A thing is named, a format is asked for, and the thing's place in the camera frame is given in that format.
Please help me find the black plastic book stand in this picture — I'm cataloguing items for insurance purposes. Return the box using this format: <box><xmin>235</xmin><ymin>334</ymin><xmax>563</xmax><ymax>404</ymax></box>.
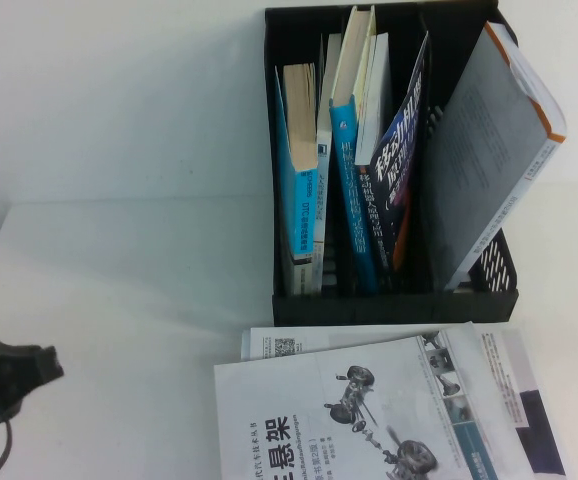
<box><xmin>262</xmin><ymin>0</ymin><xmax>520</xmax><ymax>327</ymax></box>

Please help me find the robot intelligent systems magazine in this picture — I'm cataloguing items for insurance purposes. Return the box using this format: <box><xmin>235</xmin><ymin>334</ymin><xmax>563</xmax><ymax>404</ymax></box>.
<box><xmin>239</xmin><ymin>322</ymin><xmax>569</xmax><ymax>480</ymax></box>

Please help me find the thin white spine book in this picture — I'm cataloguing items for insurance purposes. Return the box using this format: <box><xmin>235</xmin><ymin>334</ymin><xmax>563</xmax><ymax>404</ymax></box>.
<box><xmin>313</xmin><ymin>32</ymin><xmax>344</xmax><ymax>291</ymax></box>

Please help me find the dark mobile robot book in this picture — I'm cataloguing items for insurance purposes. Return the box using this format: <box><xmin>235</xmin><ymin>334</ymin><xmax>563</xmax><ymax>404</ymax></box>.
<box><xmin>357</xmin><ymin>30</ymin><xmax>430</xmax><ymax>275</ymax></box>

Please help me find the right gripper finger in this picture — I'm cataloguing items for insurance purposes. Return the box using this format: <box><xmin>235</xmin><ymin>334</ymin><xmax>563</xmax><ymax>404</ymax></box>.
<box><xmin>16</xmin><ymin>343</ymin><xmax>65</xmax><ymax>400</ymax></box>

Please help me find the gray book orange-white spine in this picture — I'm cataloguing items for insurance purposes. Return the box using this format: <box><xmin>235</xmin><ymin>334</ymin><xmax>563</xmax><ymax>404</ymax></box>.
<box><xmin>421</xmin><ymin>20</ymin><xmax>569</xmax><ymax>292</ymax></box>

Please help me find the light blue paperback book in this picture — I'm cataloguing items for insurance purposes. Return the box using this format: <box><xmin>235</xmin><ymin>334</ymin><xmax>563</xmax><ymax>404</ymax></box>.
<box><xmin>273</xmin><ymin>62</ymin><xmax>323</xmax><ymax>297</ymax></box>

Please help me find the white cover book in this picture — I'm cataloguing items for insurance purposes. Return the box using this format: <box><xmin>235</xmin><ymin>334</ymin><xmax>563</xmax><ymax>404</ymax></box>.
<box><xmin>353</xmin><ymin>32</ymin><xmax>394</xmax><ymax>166</ymax></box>

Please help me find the blue hardcover book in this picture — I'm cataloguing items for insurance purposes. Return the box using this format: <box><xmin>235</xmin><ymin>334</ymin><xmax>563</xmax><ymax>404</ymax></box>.
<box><xmin>327</xmin><ymin>4</ymin><xmax>382</xmax><ymax>295</ymax></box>

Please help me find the car suspension book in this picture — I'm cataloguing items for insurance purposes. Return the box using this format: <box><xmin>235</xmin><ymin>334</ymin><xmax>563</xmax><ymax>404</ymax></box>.
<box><xmin>212</xmin><ymin>322</ymin><xmax>504</xmax><ymax>480</ymax></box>

